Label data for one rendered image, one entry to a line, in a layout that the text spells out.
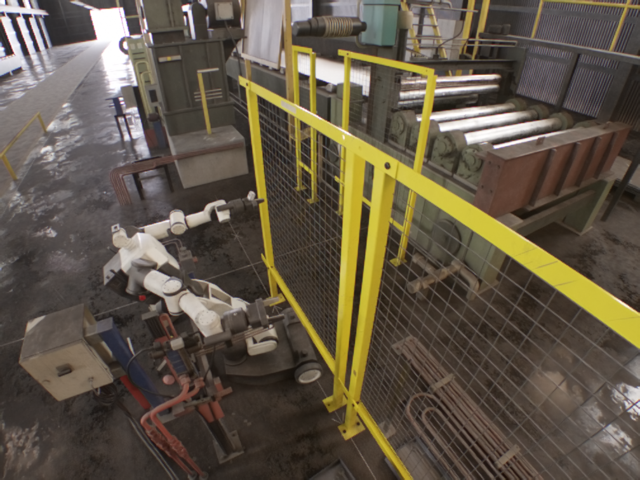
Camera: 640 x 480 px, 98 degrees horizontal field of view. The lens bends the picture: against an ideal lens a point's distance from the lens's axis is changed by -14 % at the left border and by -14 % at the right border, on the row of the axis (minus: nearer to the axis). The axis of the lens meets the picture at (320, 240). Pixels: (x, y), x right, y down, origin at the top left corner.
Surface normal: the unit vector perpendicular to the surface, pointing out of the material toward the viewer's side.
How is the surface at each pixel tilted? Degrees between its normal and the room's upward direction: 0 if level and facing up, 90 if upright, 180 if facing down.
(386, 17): 90
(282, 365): 0
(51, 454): 0
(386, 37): 90
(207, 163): 90
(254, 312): 7
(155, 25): 90
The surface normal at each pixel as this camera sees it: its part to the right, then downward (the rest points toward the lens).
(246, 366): 0.00, -0.79
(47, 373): 0.47, 0.54
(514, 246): -0.88, 0.29
